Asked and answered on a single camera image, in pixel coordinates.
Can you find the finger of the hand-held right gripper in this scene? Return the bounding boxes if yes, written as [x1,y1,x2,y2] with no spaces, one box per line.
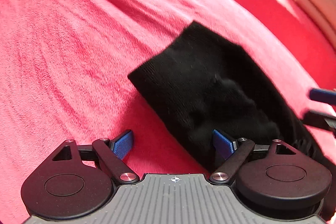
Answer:
[301,110,336,133]
[309,87,336,103]

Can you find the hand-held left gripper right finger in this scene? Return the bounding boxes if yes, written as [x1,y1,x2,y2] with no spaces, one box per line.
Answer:
[209,130,299,185]

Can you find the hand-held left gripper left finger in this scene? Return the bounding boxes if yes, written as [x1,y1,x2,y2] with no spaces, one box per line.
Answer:
[52,130,139,185]

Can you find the black pants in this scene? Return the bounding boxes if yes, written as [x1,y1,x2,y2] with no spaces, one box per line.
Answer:
[127,21,332,182]

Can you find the pink fleece blanket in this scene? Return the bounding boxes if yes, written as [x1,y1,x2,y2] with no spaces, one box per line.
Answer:
[0,0,336,224]

